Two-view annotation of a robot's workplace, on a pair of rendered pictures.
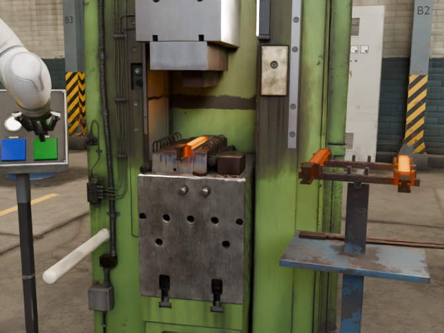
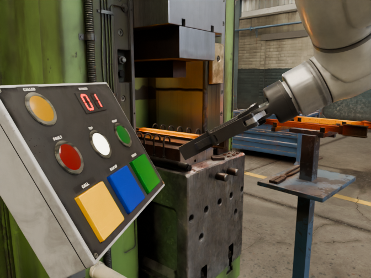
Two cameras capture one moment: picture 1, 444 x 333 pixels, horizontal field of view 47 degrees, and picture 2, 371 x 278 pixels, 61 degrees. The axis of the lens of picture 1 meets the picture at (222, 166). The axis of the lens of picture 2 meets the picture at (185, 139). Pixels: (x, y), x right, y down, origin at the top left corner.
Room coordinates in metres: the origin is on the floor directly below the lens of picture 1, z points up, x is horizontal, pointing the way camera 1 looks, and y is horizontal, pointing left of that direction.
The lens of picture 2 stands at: (1.32, 1.13, 1.21)
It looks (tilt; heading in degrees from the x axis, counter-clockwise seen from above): 11 degrees down; 298
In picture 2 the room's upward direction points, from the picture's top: straight up
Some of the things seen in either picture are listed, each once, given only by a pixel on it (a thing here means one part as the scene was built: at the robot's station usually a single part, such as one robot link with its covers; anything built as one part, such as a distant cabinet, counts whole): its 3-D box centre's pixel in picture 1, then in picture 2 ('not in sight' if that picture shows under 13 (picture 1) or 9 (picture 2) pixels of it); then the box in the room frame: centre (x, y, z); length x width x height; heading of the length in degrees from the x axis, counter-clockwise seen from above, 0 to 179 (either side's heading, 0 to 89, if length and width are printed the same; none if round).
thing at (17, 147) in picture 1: (13, 150); (125, 189); (1.68, 0.69, 1.01); 0.07 x 0.05 x 0.07; 105
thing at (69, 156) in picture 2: not in sight; (69, 157); (1.70, 0.79, 1.09); 0.05 x 0.03 x 0.04; 80
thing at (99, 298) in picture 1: (101, 296); not in sight; (1.96, 0.48, 0.36); 0.09 x 0.07 x 0.12; 80
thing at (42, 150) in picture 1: (45, 149); (143, 174); (1.70, 0.59, 1.01); 0.07 x 0.05 x 0.07; 105
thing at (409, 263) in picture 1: (354, 253); (307, 180); (1.47, -0.40, 0.74); 0.40 x 0.30 x 0.02; 73
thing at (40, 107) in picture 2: not in sight; (41, 108); (1.74, 0.81, 1.16); 0.05 x 0.03 x 0.04; 80
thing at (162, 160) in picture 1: (193, 151); (154, 143); (1.99, 0.11, 0.96); 0.42 x 0.20 x 0.09; 170
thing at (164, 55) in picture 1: (192, 57); (152, 48); (1.99, 0.11, 1.32); 0.42 x 0.20 x 0.10; 170
